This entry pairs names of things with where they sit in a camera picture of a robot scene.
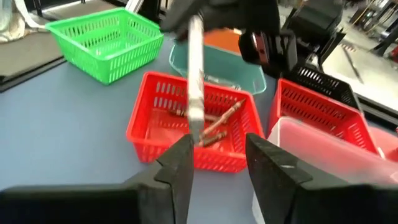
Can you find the red slotted plastic basket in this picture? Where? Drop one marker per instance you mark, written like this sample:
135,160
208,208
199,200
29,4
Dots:
161,130
311,112

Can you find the light crumpled cloth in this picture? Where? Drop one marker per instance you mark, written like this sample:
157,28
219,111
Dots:
12,25

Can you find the orange plastic bin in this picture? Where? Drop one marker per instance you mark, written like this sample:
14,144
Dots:
224,40

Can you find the white crayon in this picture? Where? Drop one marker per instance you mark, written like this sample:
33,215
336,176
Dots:
196,77

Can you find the dark brown crayon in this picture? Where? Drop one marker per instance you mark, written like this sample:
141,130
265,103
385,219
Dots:
214,138

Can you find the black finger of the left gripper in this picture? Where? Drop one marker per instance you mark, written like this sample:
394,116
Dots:
177,18

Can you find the white metal leg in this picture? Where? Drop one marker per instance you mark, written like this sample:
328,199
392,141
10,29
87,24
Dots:
133,4

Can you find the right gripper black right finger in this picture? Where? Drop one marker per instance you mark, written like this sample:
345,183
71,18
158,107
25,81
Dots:
280,193

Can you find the green slotted plastic basket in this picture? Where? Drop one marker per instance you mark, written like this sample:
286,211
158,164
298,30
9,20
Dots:
102,59

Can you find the black slotted plastic basket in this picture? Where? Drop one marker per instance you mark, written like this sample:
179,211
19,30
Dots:
326,84

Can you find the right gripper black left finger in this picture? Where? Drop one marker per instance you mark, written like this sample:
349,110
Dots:
168,193

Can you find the clear plastic bin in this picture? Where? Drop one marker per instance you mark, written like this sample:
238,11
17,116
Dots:
326,155

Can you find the teal plastic bin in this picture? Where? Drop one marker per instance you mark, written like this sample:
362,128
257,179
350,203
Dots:
230,71

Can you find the left black wrist camera box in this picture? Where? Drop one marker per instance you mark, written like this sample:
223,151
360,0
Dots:
264,46

